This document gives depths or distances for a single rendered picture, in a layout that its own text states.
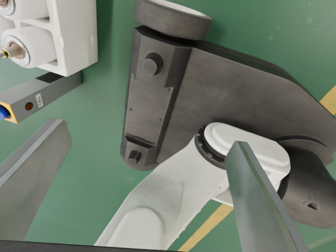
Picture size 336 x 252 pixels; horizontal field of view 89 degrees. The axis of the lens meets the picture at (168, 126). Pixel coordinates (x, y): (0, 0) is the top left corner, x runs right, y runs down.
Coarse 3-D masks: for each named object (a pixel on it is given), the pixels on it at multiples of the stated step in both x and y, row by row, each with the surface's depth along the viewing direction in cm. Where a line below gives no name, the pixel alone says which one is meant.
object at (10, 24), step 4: (0, 16) 48; (0, 20) 47; (4, 20) 48; (8, 20) 49; (12, 20) 50; (0, 24) 47; (4, 24) 48; (8, 24) 48; (12, 24) 49; (0, 28) 46; (4, 28) 47; (8, 28) 48; (12, 28) 49; (0, 32) 46; (0, 36) 46; (0, 40) 47; (0, 44) 47; (0, 48) 48
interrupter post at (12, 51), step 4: (4, 48) 42; (8, 48) 42; (12, 48) 43; (16, 48) 44; (8, 52) 42; (12, 52) 43; (16, 52) 44; (20, 52) 45; (8, 56) 43; (12, 56) 43
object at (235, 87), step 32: (160, 32) 45; (160, 64) 40; (192, 64) 44; (224, 64) 42; (256, 64) 44; (128, 96) 52; (160, 96) 49; (192, 96) 49; (224, 96) 47; (256, 96) 45; (288, 96) 43; (128, 128) 60; (160, 128) 56; (192, 128) 56; (256, 128) 50; (288, 128) 48; (320, 128) 46; (128, 160) 61; (160, 160) 69; (320, 160) 47; (288, 192) 38; (320, 192) 38; (320, 224) 40
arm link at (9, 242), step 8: (0, 240) 4; (8, 240) 4; (0, 248) 4; (8, 248) 4; (16, 248) 4; (24, 248) 4; (32, 248) 4; (40, 248) 4; (48, 248) 4; (56, 248) 4; (64, 248) 4; (72, 248) 4; (80, 248) 4; (88, 248) 4; (96, 248) 4; (104, 248) 4; (112, 248) 4; (120, 248) 4; (128, 248) 4; (136, 248) 4
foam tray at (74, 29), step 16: (48, 0) 42; (64, 0) 45; (80, 0) 50; (64, 16) 46; (80, 16) 52; (64, 32) 48; (80, 32) 54; (96, 32) 62; (64, 48) 50; (80, 48) 56; (96, 48) 65; (48, 64) 53; (64, 64) 52; (80, 64) 59
